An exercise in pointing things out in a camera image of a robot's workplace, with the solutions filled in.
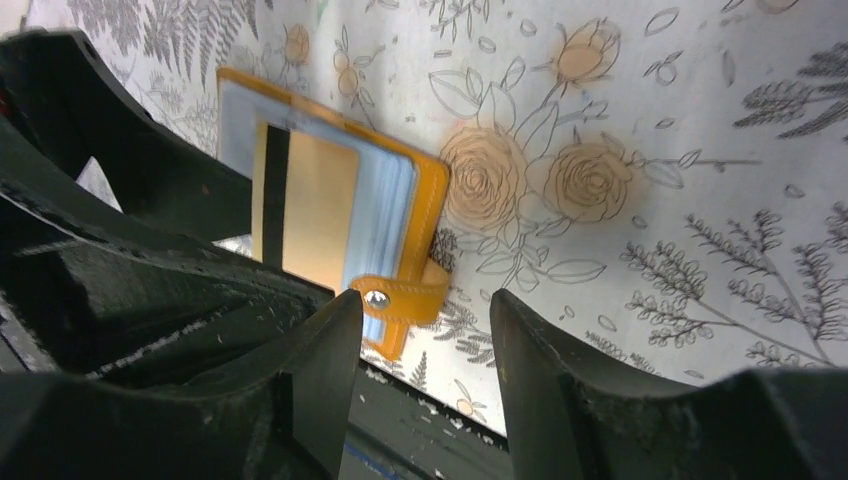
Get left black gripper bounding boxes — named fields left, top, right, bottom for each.
left=1, top=30, right=331, bottom=385

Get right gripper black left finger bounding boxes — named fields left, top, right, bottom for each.
left=1, top=290, right=363, bottom=479

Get floral patterned table mat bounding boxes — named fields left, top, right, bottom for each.
left=29, top=1, right=847, bottom=431

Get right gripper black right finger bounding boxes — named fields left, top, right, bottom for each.
left=490, top=289, right=847, bottom=479

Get orange leather card holder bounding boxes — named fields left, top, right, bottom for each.
left=216, top=67, right=450, bottom=361

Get gold card black stripe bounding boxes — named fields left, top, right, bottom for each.
left=251, top=123, right=359, bottom=294

